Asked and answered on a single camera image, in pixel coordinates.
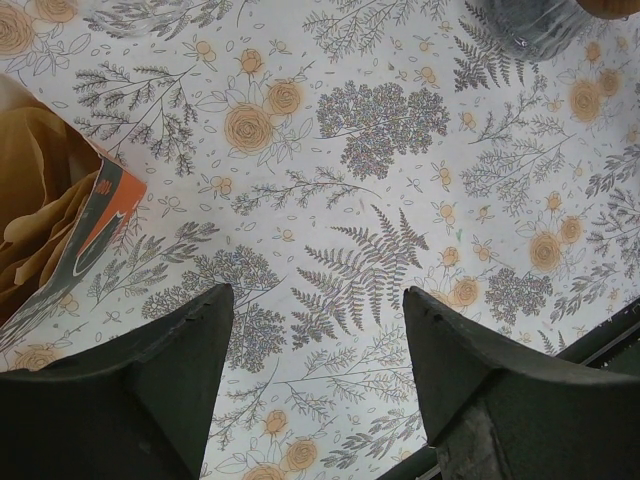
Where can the orange coffee filter box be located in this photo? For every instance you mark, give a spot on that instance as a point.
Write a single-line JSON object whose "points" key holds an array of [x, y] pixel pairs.
{"points": [[64, 201]]}

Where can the floral patterned table mat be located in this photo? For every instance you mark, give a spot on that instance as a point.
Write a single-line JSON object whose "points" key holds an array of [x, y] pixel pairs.
{"points": [[321, 157]]}

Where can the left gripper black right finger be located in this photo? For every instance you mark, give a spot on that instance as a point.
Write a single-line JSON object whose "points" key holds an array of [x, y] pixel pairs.
{"points": [[525, 400]]}

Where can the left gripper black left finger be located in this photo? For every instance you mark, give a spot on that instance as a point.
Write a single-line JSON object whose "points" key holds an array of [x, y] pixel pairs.
{"points": [[136, 407]]}

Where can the clear glass server pitcher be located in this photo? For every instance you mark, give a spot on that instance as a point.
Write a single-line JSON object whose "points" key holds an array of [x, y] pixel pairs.
{"points": [[529, 30]]}

